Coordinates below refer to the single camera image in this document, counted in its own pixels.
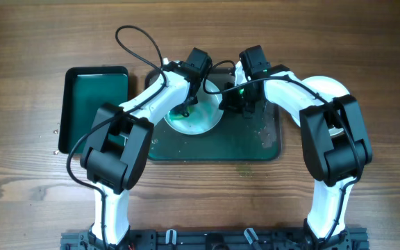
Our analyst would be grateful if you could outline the green yellow sponge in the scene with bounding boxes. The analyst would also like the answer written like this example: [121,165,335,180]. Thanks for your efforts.
[169,106,194,120]

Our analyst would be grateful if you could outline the white plate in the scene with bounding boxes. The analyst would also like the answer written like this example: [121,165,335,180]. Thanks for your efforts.
[164,87,224,135]

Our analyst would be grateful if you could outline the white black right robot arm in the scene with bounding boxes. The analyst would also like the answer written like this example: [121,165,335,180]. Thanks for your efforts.
[227,62,373,249]

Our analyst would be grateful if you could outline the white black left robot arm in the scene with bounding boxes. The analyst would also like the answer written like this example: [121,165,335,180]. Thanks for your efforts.
[79,60,211,249]

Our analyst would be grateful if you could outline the black water tray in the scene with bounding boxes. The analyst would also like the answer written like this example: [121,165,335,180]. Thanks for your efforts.
[58,66,128,154]

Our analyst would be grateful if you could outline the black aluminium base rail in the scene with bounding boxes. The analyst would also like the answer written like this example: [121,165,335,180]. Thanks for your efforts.
[60,228,370,250]

